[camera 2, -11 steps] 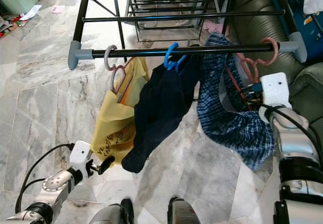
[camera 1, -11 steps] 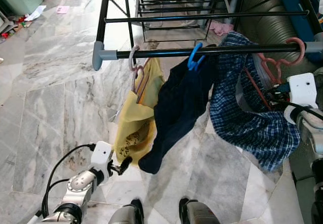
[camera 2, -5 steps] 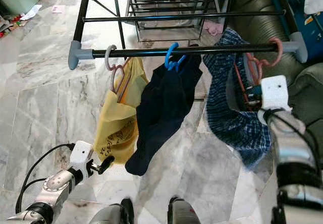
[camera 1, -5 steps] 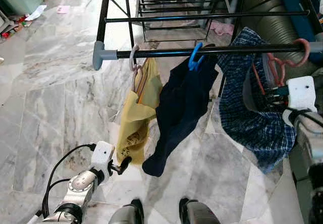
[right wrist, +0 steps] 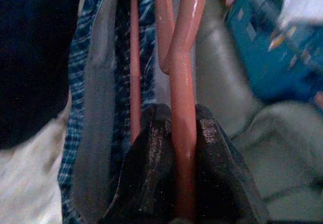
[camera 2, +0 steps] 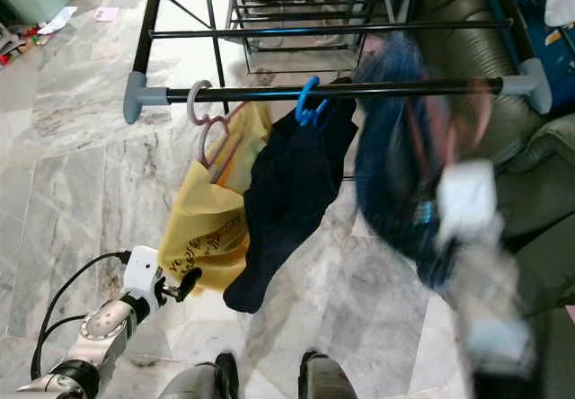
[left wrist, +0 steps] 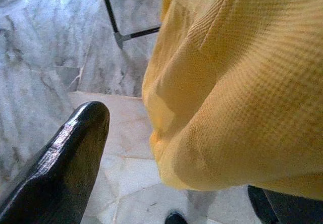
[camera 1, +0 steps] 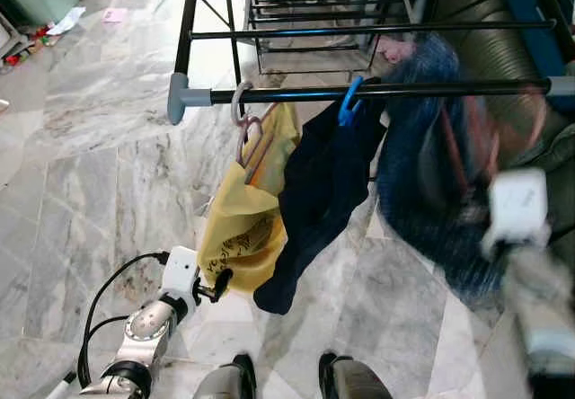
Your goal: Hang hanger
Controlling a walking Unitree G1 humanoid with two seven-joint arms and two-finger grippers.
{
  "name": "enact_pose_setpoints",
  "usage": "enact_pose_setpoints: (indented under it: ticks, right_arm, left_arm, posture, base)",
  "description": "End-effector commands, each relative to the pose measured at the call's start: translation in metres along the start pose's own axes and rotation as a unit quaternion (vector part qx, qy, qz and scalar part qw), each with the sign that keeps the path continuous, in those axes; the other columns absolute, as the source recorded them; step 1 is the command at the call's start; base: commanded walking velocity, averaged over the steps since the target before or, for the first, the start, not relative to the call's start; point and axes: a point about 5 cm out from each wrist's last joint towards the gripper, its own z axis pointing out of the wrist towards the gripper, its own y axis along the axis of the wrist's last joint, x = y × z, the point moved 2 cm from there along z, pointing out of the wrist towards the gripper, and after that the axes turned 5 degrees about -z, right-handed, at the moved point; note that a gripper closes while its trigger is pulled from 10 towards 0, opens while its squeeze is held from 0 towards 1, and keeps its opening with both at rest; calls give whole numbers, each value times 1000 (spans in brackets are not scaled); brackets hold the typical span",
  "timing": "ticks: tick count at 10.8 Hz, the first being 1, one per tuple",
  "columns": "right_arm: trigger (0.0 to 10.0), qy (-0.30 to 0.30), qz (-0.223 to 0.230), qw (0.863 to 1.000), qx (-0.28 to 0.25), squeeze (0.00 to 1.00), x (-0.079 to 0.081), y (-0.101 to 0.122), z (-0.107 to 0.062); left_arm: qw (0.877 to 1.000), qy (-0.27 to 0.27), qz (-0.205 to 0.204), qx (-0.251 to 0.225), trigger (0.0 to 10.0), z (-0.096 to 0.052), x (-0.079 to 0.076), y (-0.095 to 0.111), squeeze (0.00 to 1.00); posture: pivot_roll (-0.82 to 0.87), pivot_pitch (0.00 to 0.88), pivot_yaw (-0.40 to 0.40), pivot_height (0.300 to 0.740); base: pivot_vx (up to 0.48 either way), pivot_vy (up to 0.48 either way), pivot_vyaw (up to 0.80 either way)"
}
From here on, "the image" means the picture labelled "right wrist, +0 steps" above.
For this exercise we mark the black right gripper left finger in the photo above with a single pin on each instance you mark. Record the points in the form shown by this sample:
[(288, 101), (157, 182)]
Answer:
[(151, 163)]

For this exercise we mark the blue plaid shirt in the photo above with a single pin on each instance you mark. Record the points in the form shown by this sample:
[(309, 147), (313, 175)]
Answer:
[(78, 57)]

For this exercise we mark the dark navy garment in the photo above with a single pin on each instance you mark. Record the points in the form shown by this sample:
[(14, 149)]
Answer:
[(30, 57)]

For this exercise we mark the grey green leather sofa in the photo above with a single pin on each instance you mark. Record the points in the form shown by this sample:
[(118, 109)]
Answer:
[(277, 158)]

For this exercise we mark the blue plastic basket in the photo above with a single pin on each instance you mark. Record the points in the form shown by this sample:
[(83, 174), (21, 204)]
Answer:
[(272, 57)]

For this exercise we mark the red plastic clothes hanger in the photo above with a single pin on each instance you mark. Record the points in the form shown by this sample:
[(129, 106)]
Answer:
[(183, 108)]

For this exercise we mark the white cloth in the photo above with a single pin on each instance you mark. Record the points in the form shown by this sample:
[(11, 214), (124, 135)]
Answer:
[(25, 183)]

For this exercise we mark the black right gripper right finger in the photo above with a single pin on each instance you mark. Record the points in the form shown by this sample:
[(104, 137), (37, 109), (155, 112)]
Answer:
[(217, 173)]

